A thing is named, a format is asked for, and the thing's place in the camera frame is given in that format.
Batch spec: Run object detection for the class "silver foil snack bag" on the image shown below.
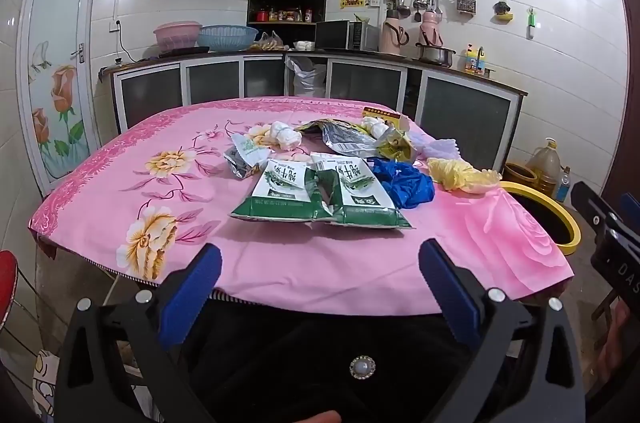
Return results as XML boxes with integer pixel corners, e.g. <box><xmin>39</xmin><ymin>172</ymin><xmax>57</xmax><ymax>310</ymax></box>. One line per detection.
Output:
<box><xmin>295</xmin><ymin>118</ymin><xmax>396</xmax><ymax>160</ymax></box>

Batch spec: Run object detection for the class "steel cooking pot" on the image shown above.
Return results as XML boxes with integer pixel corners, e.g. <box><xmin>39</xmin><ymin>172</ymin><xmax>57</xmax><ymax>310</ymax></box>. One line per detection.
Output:
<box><xmin>416</xmin><ymin>43</ymin><xmax>457</xmax><ymax>68</ymax></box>

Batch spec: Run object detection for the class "white tissue wad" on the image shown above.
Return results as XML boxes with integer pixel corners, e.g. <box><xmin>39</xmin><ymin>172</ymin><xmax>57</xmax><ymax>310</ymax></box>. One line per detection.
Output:
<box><xmin>248</xmin><ymin>120</ymin><xmax>303</xmax><ymax>150</ymax></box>
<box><xmin>361</xmin><ymin>116</ymin><xmax>388</xmax><ymax>137</ymax></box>

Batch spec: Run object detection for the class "blue-label water bottle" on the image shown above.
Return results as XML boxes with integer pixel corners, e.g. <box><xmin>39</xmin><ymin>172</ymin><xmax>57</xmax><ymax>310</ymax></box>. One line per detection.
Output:
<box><xmin>556</xmin><ymin>166</ymin><xmax>572</xmax><ymax>204</ymax></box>

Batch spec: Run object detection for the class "green white milk powder bag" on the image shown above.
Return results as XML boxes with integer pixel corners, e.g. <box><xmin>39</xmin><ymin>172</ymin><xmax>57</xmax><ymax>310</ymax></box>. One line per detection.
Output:
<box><xmin>229</xmin><ymin>157</ymin><xmax>333</xmax><ymax>222</ymax></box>
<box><xmin>310</xmin><ymin>152</ymin><xmax>415</xmax><ymax>230</ymax></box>

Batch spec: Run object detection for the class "yellow detergent bottle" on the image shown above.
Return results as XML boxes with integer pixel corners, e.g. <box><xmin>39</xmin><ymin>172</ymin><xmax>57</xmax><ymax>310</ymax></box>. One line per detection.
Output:
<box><xmin>462</xmin><ymin>44</ymin><xmax>487</xmax><ymax>74</ymax></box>

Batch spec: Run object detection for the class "black induction cooker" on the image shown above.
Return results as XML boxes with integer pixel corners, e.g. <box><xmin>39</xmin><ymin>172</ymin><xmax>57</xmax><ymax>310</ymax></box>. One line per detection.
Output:
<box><xmin>157</xmin><ymin>46</ymin><xmax>211</xmax><ymax>58</ymax></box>

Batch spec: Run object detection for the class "pale pink thermos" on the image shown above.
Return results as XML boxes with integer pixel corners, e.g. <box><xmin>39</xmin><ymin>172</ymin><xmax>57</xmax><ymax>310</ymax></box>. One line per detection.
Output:
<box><xmin>382</xmin><ymin>9</ymin><xmax>410</xmax><ymax>55</ymax></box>

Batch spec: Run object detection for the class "black microwave oven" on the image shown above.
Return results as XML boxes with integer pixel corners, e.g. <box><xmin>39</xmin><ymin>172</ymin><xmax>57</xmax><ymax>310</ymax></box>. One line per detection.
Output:
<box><xmin>315</xmin><ymin>20</ymin><xmax>380</xmax><ymax>51</ymax></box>

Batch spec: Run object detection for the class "red stool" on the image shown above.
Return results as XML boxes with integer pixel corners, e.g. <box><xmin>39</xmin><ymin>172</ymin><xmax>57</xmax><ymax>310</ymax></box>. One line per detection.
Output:
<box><xmin>0</xmin><ymin>250</ymin><xmax>18</xmax><ymax>329</ymax></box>

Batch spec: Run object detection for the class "flower-painted glass door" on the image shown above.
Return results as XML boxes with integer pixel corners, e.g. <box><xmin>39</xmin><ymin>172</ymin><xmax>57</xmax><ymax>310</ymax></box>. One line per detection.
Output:
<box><xmin>17</xmin><ymin>0</ymin><xmax>108</xmax><ymax>196</ymax></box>

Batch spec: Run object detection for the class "person's black garment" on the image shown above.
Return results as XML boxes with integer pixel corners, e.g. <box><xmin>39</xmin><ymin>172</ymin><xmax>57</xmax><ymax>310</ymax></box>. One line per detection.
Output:
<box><xmin>185</xmin><ymin>313</ymin><xmax>506</xmax><ymax>423</ymax></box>

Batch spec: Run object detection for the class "person's right hand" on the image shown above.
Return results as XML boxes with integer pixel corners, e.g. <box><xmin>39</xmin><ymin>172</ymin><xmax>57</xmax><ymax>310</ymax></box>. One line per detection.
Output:
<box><xmin>600</xmin><ymin>300</ymin><xmax>633</xmax><ymax>384</ymax></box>

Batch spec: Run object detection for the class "lavender plastic bag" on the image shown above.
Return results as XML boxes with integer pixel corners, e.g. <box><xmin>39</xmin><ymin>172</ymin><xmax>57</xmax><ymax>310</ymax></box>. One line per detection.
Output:
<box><xmin>417</xmin><ymin>137</ymin><xmax>461</xmax><ymax>160</ymax></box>

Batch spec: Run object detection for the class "dark wooden spice shelf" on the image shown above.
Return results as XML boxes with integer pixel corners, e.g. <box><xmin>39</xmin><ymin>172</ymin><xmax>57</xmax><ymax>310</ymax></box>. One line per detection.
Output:
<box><xmin>244</xmin><ymin>0</ymin><xmax>331</xmax><ymax>49</ymax></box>

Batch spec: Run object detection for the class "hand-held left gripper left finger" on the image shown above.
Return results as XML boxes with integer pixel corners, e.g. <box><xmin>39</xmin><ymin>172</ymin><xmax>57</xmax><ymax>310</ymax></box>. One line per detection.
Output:
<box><xmin>55</xmin><ymin>243</ymin><xmax>223</xmax><ymax>423</ymax></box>

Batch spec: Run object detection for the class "yellow cartoon snack wrapper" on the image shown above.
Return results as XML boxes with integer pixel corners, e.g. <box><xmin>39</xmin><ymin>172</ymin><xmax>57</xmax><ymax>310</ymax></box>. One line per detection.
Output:
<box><xmin>375</xmin><ymin>126</ymin><xmax>418</xmax><ymax>164</ymax></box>

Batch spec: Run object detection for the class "pink floral tablecloth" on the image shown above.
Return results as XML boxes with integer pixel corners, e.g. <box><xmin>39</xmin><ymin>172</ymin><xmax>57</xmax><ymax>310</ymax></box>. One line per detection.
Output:
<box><xmin>29</xmin><ymin>96</ymin><xmax>576</xmax><ymax>316</ymax></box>

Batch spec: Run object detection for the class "yellow-rimmed black trash bin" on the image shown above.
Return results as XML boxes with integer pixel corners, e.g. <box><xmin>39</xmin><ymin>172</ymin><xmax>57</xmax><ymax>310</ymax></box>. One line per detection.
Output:
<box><xmin>500</xmin><ymin>180</ymin><xmax>582</xmax><ymax>256</ymax></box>

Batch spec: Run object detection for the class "row of red spice jars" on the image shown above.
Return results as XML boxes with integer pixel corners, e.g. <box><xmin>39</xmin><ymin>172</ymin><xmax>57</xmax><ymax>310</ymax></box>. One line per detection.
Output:
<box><xmin>256</xmin><ymin>7</ymin><xmax>313</xmax><ymax>23</ymax></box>

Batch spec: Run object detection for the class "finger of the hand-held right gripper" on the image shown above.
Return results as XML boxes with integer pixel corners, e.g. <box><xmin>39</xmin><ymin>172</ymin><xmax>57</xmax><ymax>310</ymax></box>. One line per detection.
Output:
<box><xmin>617</xmin><ymin>192</ymin><xmax>640</xmax><ymax>249</ymax></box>
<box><xmin>571</xmin><ymin>181</ymin><xmax>623</xmax><ymax>235</ymax></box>

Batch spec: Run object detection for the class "brown ceramic jar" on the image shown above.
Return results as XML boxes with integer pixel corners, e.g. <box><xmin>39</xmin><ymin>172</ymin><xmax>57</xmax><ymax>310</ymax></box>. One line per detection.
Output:
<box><xmin>502</xmin><ymin>160</ymin><xmax>541</xmax><ymax>191</ymax></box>

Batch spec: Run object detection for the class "white woven sack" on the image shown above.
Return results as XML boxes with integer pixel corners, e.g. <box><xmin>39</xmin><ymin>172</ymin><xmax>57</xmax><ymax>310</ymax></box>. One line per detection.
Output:
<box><xmin>285</xmin><ymin>56</ymin><xmax>328</xmax><ymax>98</ymax></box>

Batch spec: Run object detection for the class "clear bag of food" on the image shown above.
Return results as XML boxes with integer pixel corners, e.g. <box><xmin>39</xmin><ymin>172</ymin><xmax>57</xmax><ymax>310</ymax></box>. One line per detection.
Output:
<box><xmin>250</xmin><ymin>30</ymin><xmax>288</xmax><ymax>52</ymax></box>

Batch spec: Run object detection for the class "yellow and brown carton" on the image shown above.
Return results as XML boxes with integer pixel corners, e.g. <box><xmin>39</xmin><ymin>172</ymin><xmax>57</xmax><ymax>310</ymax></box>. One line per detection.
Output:
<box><xmin>361</xmin><ymin>106</ymin><xmax>408</xmax><ymax>124</ymax></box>

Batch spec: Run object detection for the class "cooking oil jug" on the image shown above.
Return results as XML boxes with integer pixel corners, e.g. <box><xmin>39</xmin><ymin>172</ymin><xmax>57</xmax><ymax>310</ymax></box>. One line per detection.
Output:
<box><xmin>527</xmin><ymin>138</ymin><xmax>562</xmax><ymax>199</ymax></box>

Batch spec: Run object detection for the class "rose pink thermos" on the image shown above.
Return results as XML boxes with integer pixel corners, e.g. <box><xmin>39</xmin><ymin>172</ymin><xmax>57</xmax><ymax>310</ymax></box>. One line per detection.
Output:
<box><xmin>419</xmin><ymin>10</ymin><xmax>443</xmax><ymax>49</ymax></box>

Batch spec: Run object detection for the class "cartoon print cloth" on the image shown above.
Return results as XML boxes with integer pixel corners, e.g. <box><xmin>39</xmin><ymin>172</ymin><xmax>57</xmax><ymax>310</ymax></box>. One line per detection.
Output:
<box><xmin>32</xmin><ymin>349</ymin><xmax>68</xmax><ymax>423</ymax></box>

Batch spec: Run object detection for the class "blue plastic bag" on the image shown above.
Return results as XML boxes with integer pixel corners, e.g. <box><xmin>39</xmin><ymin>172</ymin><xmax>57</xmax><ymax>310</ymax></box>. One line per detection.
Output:
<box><xmin>367</xmin><ymin>157</ymin><xmax>436</xmax><ymax>210</ymax></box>

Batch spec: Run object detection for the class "blue plastic basket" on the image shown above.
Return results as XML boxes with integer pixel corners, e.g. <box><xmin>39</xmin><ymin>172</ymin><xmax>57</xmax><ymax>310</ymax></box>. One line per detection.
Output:
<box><xmin>197</xmin><ymin>24</ymin><xmax>259</xmax><ymax>51</ymax></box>

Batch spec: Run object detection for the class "yellow plastic bag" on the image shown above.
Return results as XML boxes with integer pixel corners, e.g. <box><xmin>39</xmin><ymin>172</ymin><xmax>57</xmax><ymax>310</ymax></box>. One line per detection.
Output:
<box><xmin>427</xmin><ymin>156</ymin><xmax>502</xmax><ymax>194</ymax></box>

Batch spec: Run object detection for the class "kitchen counter cabinet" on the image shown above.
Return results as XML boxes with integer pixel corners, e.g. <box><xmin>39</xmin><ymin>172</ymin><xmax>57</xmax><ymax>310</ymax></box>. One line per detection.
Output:
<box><xmin>99</xmin><ymin>48</ymin><xmax>529</xmax><ymax>174</ymax></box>

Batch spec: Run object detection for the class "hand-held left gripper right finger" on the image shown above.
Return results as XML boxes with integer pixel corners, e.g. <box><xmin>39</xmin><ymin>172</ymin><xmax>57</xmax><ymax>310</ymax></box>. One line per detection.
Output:
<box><xmin>419</xmin><ymin>238</ymin><xmax>586</xmax><ymax>423</ymax></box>

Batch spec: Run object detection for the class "small dark snack bag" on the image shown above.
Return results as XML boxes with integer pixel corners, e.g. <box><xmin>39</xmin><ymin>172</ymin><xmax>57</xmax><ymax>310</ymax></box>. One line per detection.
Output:
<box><xmin>223</xmin><ymin>134</ymin><xmax>273</xmax><ymax>180</ymax></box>

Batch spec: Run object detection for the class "metal faucet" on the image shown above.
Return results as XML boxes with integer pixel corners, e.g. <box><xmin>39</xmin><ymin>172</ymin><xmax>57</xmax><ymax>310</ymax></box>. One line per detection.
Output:
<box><xmin>475</xmin><ymin>46</ymin><xmax>496</xmax><ymax>76</ymax></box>

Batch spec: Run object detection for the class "pink plastic basin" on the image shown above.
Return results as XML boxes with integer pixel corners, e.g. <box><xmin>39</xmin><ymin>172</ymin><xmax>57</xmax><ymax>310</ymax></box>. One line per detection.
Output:
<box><xmin>153</xmin><ymin>22</ymin><xmax>203</xmax><ymax>52</ymax></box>

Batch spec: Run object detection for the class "person's left hand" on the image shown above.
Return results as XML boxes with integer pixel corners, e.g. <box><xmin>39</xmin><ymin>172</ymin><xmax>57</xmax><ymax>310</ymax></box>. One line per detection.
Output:
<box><xmin>280</xmin><ymin>410</ymin><xmax>342</xmax><ymax>423</ymax></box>

